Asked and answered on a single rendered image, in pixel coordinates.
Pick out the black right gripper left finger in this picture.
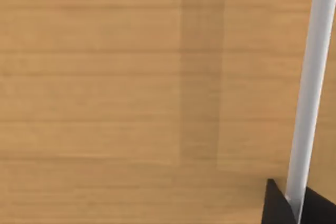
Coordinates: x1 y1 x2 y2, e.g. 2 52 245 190
261 178 300 224

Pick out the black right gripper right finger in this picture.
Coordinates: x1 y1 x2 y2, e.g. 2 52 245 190
300 186 336 224

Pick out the long metal handle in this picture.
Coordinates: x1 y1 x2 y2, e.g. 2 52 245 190
285 0 336 224

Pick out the wooden door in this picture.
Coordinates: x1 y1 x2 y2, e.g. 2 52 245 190
0 0 336 224

